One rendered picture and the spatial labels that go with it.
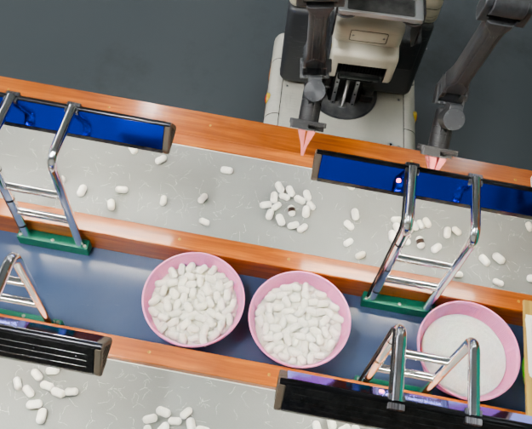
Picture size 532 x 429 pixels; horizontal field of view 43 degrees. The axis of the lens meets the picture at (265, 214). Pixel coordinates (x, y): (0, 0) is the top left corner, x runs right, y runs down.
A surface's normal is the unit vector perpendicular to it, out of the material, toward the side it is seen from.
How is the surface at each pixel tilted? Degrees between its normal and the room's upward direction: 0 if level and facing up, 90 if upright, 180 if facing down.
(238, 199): 0
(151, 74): 0
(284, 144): 0
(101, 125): 58
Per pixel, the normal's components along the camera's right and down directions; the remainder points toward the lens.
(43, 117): -0.11, 0.44
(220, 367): 0.07, -0.51
